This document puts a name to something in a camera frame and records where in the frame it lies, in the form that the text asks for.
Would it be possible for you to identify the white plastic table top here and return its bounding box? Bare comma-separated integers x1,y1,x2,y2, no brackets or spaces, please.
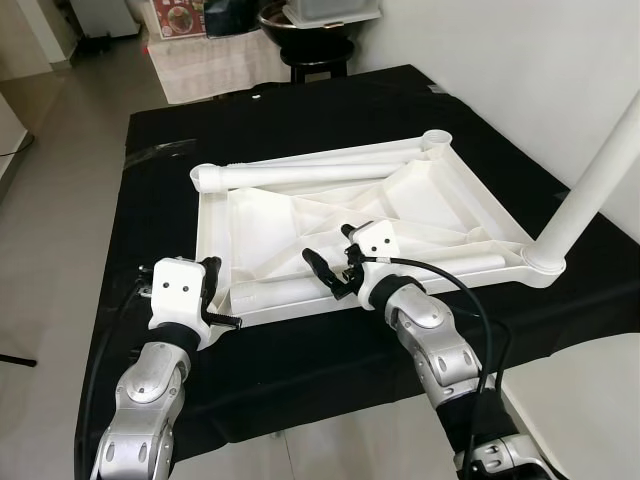
192,130,566,329

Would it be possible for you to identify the black table cloth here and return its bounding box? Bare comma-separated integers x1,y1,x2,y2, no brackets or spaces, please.
75,65,640,466

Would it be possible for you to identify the black stool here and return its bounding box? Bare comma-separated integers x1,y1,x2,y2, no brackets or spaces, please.
280,40,356,84

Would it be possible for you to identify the beige floor mat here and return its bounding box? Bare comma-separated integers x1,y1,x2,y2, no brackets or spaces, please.
150,30,291,106

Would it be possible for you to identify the black folding chair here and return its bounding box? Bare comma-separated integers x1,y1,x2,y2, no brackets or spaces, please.
0,350,39,367

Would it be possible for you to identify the dark bag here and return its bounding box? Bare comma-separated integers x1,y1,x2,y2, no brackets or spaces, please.
205,0,263,39

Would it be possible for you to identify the white cabinet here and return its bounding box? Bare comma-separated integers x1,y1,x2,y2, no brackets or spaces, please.
70,0,141,41

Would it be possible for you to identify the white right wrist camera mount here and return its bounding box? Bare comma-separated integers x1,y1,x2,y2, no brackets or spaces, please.
345,222,401,301

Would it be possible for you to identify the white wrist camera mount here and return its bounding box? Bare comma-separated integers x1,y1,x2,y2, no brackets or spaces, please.
345,222,401,301
148,257,213,351

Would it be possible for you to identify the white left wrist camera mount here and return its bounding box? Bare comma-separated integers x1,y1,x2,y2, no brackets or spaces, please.
148,257,213,351

